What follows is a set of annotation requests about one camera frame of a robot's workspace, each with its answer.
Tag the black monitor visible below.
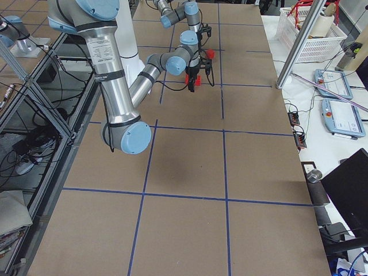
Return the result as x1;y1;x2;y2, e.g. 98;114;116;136
321;148;367;237

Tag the long grabber stick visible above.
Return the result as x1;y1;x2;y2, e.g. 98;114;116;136
291;73;368;112

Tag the metal cup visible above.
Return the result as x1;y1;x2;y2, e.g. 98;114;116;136
306;168;323;183

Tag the grey folded cloth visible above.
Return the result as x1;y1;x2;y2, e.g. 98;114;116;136
1;190;33;235

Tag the blue teach pendant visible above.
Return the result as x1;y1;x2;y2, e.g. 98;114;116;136
314;69;353;99
321;98;366;139

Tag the white plastic basket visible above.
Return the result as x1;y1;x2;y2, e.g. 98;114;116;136
275;6;347;63

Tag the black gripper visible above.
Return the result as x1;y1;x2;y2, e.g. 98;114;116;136
185;56;213;92

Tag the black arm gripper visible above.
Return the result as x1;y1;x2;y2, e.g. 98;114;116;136
197;24;212;48

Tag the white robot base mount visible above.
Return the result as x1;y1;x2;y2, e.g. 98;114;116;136
115;1;155;105

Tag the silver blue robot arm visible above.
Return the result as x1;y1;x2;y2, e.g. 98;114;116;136
153;1;213;87
48;1;212;155

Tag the upper blue teach pendant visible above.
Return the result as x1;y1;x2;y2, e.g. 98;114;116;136
314;69;353;99

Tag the red black connector box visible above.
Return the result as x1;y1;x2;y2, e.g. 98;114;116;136
287;111;300;126

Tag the aluminium frame post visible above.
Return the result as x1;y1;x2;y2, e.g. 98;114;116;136
276;0;326;89

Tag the aluminium side frame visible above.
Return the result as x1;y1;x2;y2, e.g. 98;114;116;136
1;34;97;275

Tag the lower blue teach pendant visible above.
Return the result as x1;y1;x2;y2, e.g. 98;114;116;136
321;98;366;139

